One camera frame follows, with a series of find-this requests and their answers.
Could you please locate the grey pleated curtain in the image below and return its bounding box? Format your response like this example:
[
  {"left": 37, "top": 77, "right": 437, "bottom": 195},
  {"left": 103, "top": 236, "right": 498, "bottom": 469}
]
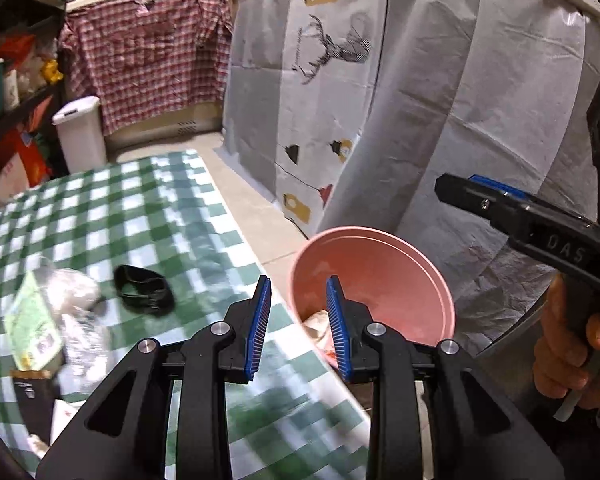
[{"left": 325, "top": 0, "right": 600, "bottom": 356}]

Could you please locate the red plaid shirt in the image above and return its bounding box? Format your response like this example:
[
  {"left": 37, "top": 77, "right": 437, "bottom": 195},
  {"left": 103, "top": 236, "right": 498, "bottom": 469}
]
[{"left": 60, "top": 0, "right": 233, "bottom": 136}]

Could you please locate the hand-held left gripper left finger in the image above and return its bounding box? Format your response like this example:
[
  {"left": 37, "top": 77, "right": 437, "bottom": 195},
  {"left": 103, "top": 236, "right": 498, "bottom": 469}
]
[{"left": 35, "top": 275, "right": 273, "bottom": 480}]

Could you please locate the green packet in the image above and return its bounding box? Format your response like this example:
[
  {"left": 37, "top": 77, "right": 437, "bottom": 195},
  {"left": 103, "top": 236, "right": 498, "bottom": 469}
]
[{"left": 4, "top": 271, "right": 66, "bottom": 370}]

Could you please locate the red orange bag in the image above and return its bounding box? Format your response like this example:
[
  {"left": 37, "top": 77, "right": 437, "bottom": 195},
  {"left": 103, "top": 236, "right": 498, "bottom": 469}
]
[{"left": 0, "top": 102, "right": 51, "bottom": 211}]

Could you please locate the pink plastic bin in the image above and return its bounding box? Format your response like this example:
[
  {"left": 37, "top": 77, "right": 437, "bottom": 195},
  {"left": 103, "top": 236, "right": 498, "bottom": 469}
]
[{"left": 289, "top": 226, "right": 456, "bottom": 376}]

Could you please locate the deer print patchwork curtain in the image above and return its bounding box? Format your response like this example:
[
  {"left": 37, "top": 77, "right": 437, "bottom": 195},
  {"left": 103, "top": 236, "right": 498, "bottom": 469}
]
[{"left": 221, "top": 0, "right": 393, "bottom": 241}]

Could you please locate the yellow toy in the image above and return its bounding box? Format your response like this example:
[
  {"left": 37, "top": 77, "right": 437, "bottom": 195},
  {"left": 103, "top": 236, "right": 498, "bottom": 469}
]
[{"left": 40, "top": 59, "right": 65, "bottom": 85}]

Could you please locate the green checkered tablecloth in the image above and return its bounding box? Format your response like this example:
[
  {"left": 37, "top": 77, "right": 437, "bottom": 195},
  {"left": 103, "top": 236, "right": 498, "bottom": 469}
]
[{"left": 0, "top": 149, "right": 381, "bottom": 480}]

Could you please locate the white lidded bin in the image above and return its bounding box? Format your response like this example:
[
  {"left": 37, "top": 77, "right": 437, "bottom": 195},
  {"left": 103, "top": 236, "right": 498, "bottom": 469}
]
[{"left": 51, "top": 96, "right": 108, "bottom": 173}]

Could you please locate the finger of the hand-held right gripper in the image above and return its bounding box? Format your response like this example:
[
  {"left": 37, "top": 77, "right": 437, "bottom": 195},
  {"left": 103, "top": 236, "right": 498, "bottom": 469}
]
[
  {"left": 434, "top": 173, "right": 533, "bottom": 228},
  {"left": 467, "top": 174, "right": 537, "bottom": 205}
]

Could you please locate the black packet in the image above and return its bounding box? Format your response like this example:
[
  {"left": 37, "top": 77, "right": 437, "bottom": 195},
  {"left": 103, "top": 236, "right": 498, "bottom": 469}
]
[{"left": 11, "top": 370, "right": 61, "bottom": 443}]

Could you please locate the clear plastic bag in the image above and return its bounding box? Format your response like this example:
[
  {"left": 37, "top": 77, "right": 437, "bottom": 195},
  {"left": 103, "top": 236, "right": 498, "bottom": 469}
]
[{"left": 32, "top": 255, "right": 108, "bottom": 396}]

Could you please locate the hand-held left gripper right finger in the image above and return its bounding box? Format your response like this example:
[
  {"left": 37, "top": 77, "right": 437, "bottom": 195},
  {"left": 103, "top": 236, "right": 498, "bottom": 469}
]
[{"left": 325, "top": 275, "right": 566, "bottom": 480}]

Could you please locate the person's right hand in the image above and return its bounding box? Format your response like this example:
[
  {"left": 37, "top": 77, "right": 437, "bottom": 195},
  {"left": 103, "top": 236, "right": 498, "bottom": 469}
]
[{"left": 532, "top": 276, "right": 600, "bottom": 412}]

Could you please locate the black strap loop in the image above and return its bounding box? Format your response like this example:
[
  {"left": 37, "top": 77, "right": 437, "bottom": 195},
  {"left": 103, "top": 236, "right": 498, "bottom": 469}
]
[{"left": 114, "top": 264, "right": 176, "bottom": 317}]

